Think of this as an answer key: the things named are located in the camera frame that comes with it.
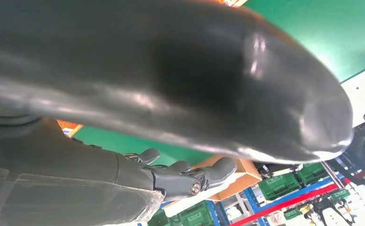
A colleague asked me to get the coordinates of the brown cardboard box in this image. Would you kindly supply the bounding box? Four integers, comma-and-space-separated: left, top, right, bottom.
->
191, 155, 262, 202

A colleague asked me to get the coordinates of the green plastic crate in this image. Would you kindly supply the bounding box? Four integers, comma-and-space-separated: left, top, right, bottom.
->
298, 162, 330, 187
257, 173, 302, 201
177, 201, 216, 226
147, 209, 171, 226

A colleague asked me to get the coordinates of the green table mat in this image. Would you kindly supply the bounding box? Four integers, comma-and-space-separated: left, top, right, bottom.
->
73, 0, 365, 168

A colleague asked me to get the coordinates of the red bar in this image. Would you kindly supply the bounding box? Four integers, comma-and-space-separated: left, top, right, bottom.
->
228, 178, 352, 226

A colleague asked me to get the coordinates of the white table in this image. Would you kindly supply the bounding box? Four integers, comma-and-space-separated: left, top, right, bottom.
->
341, 62, 365, 128

